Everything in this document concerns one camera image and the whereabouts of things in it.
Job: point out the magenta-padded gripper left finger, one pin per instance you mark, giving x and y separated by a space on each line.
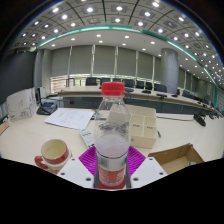
87 162

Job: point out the white printed paper sheet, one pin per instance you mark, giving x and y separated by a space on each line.
68 118

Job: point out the teal eraser block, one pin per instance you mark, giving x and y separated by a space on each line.
192 163

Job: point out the black table microphone unit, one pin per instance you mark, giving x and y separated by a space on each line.
200 120

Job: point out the group of ceiling lights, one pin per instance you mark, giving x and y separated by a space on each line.
118 8

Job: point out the cream compartment box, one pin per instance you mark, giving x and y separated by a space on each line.
143 126

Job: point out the clear red-capped water bottle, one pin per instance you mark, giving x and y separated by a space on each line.
111 146

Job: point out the group of black office chairs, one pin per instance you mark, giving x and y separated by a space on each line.
91 81

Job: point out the black desk phone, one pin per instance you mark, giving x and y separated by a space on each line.
46 108

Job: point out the white remote control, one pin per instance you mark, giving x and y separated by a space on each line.
87 137

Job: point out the long curved conference desk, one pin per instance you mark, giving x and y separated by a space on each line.
80 90

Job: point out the flat brown cardboard piece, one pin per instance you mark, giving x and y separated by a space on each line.
3 126

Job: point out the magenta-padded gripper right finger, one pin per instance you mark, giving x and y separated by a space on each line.
136 161

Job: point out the open brown cardboard box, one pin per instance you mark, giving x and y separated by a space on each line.
173 160

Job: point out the white carton box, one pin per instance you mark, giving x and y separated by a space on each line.
20 105

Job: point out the red mug with cream flowers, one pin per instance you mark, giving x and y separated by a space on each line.
55 155

